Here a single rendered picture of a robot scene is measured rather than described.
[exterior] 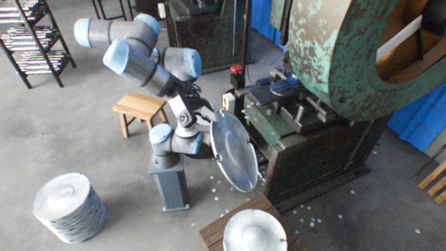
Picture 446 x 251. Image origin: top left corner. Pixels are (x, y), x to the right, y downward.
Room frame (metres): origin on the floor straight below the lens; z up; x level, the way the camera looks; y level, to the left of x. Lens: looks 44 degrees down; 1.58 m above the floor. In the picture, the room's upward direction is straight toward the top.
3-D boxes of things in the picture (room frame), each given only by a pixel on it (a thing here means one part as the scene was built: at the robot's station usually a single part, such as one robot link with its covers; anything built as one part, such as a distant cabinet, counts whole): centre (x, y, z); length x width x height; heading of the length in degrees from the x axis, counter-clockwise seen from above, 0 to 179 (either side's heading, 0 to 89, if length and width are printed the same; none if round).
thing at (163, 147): (0.89, 0.30, 0.62); 0.13 x 0.12 x 0.14; 81
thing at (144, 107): (1.53, 0.64, 0.16); 0.34 x 0.24 x 0.34; 68
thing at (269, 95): (1.09, -0.29, 0.72); 0.25 x 0.14 x 0.14; 115
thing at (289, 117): (1.16, -0.45, 0.68); 0.45 x 0.30 x 0.06; 25
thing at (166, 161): (0.89, 0.31, 0.50); 0.15 x 0.15 x 0.10
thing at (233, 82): (1.35, -0.11, 0.62); 0.10 x 0.06 x 0.20; 25
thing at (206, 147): (1.33, 0.18, 0.04); 0.30 x 0.30 x 0.07
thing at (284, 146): (0.97, -0.69, 0.45); 0.92 x 0.12 x 0.90; 115
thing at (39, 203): (0.74, 0.89, 0.32); 0.29 x 0.29 x 0.01
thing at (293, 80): (1.16, -0.44, 0.76); 0.15 x 0.09 x 0.05; 25
